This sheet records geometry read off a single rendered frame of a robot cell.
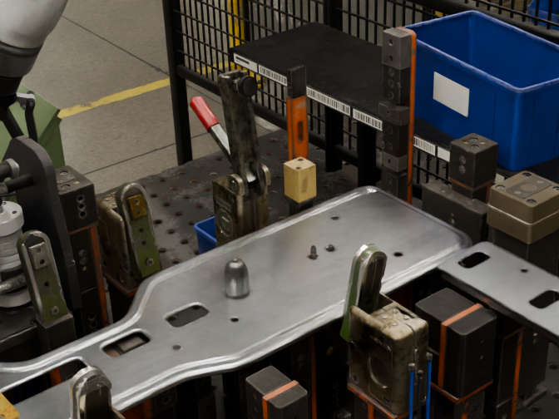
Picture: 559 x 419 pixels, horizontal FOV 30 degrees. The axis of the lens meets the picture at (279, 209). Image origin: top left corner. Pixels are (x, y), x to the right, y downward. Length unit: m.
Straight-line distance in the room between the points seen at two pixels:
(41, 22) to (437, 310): 0.64
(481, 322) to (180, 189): 1.04
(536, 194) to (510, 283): 0.15
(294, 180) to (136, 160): 2.47
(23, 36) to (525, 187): 0.71
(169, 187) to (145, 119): 2.04
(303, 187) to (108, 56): 3.51
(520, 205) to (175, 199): 0.95
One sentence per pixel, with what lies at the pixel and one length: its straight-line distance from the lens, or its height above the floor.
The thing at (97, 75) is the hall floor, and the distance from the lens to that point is 4.74.
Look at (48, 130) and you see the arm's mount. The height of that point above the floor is 1.03.
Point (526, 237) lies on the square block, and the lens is 1.44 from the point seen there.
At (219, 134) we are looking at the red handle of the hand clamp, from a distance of 1.49.
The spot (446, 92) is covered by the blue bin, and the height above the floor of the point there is 1.10.
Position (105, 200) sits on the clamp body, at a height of 1.07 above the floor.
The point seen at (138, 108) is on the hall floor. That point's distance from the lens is 4.36.
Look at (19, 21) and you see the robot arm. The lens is 1.44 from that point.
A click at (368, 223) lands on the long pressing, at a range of 1.47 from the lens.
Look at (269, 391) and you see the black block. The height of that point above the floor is 0.99.
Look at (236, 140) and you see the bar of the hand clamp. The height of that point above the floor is 1.13.
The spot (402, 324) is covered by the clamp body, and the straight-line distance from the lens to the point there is 1.20.
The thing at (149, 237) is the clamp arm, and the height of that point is 1.03.
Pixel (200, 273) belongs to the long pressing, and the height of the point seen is 1.00.
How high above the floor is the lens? 1.75
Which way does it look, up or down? 30 degrees down
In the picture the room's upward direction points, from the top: 2 degrees counter-clockwise
